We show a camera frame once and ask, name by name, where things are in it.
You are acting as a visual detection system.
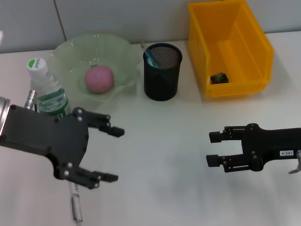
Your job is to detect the green glass fruit bowl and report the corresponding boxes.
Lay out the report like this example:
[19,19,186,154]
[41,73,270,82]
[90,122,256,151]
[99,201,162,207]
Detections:
[48,32,142,111]

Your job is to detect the black mesh pen cup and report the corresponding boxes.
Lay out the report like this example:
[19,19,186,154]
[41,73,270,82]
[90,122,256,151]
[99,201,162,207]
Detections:
[143,43,183,102]

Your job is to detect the left arm grey cable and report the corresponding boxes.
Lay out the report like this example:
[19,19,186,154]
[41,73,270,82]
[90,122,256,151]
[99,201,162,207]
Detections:
[24,89,40,113]

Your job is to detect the transparent plastic ruler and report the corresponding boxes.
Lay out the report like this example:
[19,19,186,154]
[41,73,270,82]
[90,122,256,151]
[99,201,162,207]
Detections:
[140,39,156,65]

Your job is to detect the blue plastic scissors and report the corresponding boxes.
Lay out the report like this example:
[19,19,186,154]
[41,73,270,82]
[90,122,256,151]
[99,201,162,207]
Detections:
[145,48,174,85]

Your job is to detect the green plastic wrapper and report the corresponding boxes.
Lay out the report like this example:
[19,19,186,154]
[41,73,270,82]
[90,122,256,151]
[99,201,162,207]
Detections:
[210,72,229,84]

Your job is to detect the grey pen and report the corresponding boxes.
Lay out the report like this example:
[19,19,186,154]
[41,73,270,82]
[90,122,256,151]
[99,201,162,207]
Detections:
[67,181,84,223]

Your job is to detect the clear green-label water bottle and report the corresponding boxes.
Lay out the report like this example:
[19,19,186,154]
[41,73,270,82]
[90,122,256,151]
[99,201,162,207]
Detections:
[26,57,71,118]

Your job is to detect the yellow plastic storage bin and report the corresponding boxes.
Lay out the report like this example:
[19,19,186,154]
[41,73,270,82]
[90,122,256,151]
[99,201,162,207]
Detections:
[187,0,275,98]

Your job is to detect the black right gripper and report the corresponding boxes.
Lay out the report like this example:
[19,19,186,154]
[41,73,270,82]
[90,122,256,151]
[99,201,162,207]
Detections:
[206,122,301,173]

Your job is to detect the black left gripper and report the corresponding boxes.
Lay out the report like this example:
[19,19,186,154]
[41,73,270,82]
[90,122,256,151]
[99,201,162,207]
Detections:
[0,105,125,191]

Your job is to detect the pink peach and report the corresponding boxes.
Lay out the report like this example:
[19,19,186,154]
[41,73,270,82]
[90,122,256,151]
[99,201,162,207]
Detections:
[84,65,115,94]

